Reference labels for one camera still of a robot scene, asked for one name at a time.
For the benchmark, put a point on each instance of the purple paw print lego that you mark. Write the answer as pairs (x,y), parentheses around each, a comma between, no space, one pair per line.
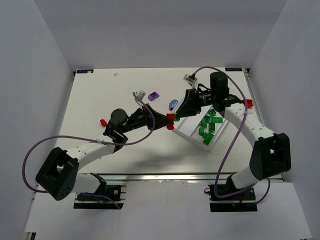
(172,104)

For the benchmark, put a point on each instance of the white three-compartment tray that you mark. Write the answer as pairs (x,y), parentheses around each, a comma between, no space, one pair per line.
(188,128)

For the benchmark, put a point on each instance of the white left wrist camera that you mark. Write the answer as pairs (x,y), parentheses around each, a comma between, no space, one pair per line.
(139,95)

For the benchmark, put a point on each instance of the small green lego brick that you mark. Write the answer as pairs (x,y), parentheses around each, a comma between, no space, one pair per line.
(207,141)

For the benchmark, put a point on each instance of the blue label left corner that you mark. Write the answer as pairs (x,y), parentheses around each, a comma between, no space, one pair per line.
(84,71)

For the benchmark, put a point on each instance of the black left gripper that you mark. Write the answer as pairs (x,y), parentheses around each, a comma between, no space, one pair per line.
(149,116)

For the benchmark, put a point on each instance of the red lego right side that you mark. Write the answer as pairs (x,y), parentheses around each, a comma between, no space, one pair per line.
(248,102)

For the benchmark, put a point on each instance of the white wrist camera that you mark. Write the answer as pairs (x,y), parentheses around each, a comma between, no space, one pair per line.
(191,80)
(139,95)

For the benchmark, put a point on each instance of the green 2x2 lego brick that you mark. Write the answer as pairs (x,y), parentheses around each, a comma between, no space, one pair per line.
(211,127)

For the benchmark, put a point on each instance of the blue label corner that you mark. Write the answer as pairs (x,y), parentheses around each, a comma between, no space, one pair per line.
(233,69)
(84,71)

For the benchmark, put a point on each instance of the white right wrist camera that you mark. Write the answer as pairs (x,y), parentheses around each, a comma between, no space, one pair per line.
(191,80)

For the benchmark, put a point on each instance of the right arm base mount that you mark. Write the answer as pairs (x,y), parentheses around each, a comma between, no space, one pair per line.
(230,197)

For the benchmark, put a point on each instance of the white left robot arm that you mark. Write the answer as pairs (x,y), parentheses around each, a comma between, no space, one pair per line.
(59,175)

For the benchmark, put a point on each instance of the purple arch lego brick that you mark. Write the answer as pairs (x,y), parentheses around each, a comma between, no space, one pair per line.
(152,96)

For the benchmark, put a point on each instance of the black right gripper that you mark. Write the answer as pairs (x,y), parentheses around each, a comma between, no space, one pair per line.
(189,99)

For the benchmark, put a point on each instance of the green 2x4 lego plate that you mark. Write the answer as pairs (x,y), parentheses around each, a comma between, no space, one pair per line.
(216,120)

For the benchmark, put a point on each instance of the small red lego left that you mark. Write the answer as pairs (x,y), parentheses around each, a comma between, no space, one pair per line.
(103,122)

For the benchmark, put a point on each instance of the red and green lego stack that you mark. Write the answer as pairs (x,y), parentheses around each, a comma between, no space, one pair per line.
(173,117)

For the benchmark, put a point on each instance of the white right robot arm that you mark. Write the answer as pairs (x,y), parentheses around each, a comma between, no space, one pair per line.
(271,152)

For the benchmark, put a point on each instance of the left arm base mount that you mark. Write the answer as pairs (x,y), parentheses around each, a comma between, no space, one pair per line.
(100,195)

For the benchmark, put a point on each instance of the aluminium table edge rail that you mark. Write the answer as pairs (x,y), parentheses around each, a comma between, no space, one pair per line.
(160,177)

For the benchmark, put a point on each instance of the blue label right corner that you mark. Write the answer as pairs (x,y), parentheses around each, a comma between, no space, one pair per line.
(233,69)

